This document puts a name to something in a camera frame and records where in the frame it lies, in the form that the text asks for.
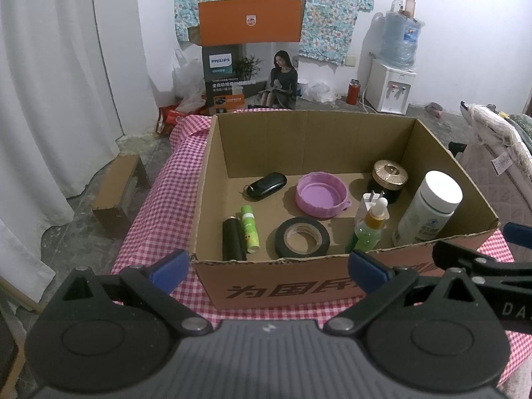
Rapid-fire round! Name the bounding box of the white charger plug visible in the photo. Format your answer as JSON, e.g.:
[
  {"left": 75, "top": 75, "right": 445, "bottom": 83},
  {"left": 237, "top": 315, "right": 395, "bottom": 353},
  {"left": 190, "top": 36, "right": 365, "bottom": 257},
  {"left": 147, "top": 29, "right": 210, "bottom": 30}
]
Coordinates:
[{"left": 356, "top": 190, "right": 391, "bottom": 221}]

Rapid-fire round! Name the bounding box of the wooden board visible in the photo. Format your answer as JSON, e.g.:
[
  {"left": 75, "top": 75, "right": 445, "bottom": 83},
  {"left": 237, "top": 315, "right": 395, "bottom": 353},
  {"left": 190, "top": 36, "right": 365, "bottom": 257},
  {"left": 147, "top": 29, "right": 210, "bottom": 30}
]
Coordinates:
[{"left": 0, "top": 274, "right": 44, "bottom": 383}]

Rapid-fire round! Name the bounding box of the white plastic bottle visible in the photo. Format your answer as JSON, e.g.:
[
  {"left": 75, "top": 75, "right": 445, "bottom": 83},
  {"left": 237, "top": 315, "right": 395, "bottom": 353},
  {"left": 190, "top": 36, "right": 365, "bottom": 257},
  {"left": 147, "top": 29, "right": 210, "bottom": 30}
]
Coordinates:
[{"left": 392, "top": 170, "right": 463, "bottom": 247}]

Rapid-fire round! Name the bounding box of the white water dispenser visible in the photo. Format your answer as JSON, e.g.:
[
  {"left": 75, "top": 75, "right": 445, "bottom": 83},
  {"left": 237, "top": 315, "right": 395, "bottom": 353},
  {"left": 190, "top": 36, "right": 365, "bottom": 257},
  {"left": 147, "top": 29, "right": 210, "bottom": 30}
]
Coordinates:
[{"left": 368, "top": 58, "right": 417, "bottom": 116}]

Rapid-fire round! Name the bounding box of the gold-lid cosmetic jar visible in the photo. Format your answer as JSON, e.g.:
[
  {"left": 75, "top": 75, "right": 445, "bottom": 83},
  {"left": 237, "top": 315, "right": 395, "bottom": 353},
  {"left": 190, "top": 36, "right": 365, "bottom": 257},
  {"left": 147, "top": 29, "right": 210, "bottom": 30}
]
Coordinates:
[{"left": 371, "top": 159, "right": 409, "bottom": 204}]

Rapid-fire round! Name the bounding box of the green lip balm tube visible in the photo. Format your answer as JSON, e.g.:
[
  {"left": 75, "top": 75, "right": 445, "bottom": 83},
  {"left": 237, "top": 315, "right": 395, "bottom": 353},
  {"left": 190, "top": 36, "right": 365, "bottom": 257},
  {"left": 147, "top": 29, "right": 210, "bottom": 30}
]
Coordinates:
[{"left": 240, "top": 205, "right": 260, "bottom": 253}]

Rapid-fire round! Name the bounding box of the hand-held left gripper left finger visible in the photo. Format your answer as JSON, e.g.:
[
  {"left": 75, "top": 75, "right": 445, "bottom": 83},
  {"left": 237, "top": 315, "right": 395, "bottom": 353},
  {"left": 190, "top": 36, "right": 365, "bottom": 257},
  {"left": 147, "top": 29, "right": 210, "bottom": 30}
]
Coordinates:
[{"left": 54, "top": 249, "right": 212, "bottom": 338}]

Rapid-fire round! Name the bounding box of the black cylindrical tube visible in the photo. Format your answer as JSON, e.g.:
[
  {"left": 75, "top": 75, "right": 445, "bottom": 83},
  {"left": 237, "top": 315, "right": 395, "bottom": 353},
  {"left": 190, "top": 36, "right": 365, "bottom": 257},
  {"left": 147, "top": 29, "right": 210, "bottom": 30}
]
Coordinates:
[{"left": 221, "top": 216, "right": 248, "bottom": 262}]

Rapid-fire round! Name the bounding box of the floral cloth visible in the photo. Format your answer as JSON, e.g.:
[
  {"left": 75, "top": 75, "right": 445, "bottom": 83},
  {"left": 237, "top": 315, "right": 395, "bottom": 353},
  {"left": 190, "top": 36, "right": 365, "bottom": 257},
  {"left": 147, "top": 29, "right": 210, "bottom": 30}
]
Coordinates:
[{"left": 174, "top": 0, "right": 377, "bottom": 65}]

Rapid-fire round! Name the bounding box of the purple silicone lid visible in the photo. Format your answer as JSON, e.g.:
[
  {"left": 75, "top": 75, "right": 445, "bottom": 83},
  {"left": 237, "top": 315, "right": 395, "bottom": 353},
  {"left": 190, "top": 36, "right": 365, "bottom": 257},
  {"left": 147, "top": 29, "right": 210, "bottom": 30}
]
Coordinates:
[{"left": 296, "top": 171, "right": 353, "bottom": 220}]

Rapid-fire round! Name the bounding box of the black tape roll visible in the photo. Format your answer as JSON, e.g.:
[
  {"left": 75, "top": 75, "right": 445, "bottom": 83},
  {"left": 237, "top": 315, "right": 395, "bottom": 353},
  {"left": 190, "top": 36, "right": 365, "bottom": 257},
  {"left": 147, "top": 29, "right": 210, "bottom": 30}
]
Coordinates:
[{"left": 274, "top": 217, "right": 331, "bottom": 258}]

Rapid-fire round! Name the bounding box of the white plastic bag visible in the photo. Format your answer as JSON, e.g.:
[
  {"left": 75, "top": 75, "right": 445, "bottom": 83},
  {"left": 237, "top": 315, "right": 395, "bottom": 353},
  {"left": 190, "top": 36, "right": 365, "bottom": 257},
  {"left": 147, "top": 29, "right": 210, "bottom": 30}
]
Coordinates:
[
  {"left": 172, "top": 48, "right": 207, "bottom": 113},
  {"left": 297, "top": 79, "right": 338, "bottom": 104}
]

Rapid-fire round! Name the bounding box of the white fluffy blanket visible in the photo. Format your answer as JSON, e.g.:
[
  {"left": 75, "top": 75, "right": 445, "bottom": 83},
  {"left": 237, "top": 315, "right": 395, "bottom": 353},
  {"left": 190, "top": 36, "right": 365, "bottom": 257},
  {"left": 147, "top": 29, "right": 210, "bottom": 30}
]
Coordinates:
[{"left": 459, "top": 100, "right": 532, "bottom": 163}]

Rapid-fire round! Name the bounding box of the orange appliance box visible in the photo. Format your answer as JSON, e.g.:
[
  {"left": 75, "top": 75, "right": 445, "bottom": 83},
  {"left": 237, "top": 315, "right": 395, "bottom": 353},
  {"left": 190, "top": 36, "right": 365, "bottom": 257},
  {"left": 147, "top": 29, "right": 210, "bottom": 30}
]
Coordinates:
[{"left": 187, "top": 0, "right": 307, "bottom": 115}]

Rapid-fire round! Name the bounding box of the black car key fob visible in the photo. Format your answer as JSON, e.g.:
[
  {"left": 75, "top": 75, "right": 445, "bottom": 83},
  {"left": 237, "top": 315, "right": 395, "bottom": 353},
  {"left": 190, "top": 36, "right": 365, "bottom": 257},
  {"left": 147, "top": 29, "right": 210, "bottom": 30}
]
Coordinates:
[{"left": 242, "top": 172, "right": 287, "bottom": 201}]

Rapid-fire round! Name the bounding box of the red bag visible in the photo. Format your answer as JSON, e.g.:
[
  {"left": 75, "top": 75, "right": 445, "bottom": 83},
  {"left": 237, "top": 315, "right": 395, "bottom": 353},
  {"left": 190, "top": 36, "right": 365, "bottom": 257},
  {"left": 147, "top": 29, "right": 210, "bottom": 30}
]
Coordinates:
[{"left": 157, "top": 102, "right": 208, "bottom": 138}]

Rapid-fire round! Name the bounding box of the brown cardboard box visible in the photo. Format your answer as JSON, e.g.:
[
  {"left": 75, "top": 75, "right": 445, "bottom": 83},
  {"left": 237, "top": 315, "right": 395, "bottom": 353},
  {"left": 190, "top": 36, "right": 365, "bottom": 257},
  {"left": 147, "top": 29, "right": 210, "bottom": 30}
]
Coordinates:
[{"left": 189, "top": 110, "right": 499, "bottom": 310}]

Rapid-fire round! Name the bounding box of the white curtain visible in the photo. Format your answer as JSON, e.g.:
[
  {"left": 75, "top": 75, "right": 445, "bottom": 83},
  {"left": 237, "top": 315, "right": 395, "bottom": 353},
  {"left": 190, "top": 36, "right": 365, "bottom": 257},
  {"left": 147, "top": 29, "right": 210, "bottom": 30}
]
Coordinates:
[{"left": 0, "top": 0, "right": 154, "bottom": 292}]

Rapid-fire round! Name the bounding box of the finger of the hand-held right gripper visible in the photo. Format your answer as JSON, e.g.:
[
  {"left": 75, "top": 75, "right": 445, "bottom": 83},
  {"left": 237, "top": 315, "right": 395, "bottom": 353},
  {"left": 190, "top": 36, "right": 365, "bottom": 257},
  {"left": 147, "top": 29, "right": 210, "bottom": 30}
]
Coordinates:
[
  {"left": 432, "top": 239, "right": 532, "bottom": 277},
  {"left": 503, "top": 222, "right": 532, "bottom": 244}
]

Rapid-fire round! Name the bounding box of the pink checked tablecloth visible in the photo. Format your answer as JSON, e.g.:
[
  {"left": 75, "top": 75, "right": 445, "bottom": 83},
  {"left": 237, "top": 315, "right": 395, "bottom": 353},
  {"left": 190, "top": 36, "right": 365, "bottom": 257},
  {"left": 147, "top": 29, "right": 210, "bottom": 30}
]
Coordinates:
[{"left": 110, "top": 114, "right": 532, "bottom": 387}]

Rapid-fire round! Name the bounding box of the grey bed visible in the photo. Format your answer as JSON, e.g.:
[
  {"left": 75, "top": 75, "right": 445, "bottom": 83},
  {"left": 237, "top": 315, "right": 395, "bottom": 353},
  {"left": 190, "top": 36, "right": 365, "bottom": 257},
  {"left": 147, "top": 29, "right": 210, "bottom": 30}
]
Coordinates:
[{"left": 457, "top": 100, "right": 532, "bottom": 233}]

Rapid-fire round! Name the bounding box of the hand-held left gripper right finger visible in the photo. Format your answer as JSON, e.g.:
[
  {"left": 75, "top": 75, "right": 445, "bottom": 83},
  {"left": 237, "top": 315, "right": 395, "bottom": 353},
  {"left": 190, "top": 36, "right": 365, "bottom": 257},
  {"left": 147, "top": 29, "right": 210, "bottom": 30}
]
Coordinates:
[{"left": 324, "top": 249, "right": 495, "bottom": 336}]

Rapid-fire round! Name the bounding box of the green dropper bottle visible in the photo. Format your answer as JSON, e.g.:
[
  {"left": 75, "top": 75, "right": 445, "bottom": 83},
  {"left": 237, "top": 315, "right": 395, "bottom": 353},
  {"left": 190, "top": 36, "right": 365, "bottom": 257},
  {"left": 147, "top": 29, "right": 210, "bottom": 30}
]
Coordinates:
[{"left": 345, "top": 199, "right": 389, "bottom": 254}]

